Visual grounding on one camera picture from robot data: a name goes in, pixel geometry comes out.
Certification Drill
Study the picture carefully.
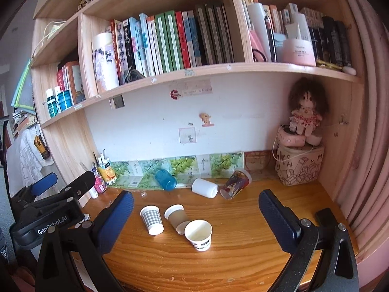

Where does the white plastic cup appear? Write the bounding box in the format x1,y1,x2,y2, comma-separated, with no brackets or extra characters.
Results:
191,178,219,198

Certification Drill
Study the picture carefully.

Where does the teal box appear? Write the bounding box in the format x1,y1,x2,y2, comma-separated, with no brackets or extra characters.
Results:
58,90,75,112

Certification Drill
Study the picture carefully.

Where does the square wall sticker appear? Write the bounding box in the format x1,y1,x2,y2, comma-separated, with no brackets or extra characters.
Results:
178,127,198,144

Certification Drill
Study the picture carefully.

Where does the green framed board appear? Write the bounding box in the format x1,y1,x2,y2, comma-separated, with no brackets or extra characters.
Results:
11,59,36,110

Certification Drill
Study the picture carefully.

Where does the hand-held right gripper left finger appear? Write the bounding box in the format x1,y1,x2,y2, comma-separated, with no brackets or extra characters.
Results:
36,190,134,292

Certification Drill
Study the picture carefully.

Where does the gold hair clip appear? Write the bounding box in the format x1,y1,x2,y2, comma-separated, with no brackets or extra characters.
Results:
315,59,345,71

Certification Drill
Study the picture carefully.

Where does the printed storage box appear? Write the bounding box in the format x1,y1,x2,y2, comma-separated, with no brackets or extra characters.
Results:
275,144,325,187

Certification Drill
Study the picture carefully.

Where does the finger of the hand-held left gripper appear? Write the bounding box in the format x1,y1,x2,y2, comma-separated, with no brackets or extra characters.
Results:
23,171,96,216
10,172,58,209

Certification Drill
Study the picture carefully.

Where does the rag doll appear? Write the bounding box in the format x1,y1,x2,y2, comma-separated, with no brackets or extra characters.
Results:
287,77,329,136

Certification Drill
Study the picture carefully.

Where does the blue plastic cup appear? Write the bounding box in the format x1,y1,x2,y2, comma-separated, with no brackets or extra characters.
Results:
155,169,177,192

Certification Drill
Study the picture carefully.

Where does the dark crumpled cloth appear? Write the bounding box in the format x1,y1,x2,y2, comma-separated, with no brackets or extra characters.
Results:
119,68,146,86

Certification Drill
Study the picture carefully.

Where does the pink curtain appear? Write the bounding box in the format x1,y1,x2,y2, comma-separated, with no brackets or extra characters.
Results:
333,0,389,292

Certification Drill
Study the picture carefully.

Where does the yellow bottle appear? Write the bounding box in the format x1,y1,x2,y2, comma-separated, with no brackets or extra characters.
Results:
99,157,118,186

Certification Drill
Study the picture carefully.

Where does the pink cream jar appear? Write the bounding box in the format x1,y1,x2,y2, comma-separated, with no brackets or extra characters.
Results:
282,38,317,67

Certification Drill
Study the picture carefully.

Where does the white printed paper roll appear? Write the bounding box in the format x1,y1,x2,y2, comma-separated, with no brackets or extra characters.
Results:
91,32,120,94

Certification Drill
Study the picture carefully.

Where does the white lace cloth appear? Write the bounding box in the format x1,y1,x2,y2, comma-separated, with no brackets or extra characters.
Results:
6,127,57,197

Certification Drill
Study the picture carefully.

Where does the pink bottle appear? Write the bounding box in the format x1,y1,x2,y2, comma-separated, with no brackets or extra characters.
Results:
94,173,108,194

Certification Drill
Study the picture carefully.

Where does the row of red books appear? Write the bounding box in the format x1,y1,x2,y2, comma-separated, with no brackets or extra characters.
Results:
56,61,86,104

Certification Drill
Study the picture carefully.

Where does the leaf printed panel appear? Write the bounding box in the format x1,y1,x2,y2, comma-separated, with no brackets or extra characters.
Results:
106,151,244,188

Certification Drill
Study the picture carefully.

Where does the pink pouch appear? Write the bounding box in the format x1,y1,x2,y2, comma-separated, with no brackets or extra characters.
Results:
248,28,268,63

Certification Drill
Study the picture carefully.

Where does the row of dark books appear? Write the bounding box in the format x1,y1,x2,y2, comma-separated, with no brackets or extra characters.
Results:
240,0,353,68

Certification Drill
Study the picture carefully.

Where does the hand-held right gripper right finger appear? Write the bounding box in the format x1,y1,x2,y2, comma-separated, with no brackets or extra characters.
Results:
258,189,360,292

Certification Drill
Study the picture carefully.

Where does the clear printed plastic cup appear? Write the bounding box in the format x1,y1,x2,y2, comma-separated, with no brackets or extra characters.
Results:
220,169,253,200

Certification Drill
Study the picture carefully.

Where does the checked paper cup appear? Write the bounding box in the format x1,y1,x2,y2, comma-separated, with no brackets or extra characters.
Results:
140,205,165,236

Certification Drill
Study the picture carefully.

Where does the brown paper cup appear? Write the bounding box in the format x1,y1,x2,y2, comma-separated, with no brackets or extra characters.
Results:
164,204,191,235

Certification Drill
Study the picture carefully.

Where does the row of colourful books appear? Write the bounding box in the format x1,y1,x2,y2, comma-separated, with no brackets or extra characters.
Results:
109,3,235,81

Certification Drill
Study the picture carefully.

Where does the face mask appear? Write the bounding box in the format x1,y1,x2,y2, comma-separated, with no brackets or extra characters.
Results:
33,20,68,56

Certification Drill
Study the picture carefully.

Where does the pink case with strap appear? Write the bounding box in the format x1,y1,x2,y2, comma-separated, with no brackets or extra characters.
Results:
273,124,307,162

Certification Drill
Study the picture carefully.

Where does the cartoon wall sticker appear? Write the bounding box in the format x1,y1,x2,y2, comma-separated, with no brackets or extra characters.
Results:
199,112,215,128

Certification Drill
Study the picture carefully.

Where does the yellow black hanging charm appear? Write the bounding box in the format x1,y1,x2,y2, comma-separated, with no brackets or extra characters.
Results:
33,133,51,160

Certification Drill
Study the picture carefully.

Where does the white paper cup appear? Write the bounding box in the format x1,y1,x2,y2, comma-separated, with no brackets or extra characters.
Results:
184,219,213,252

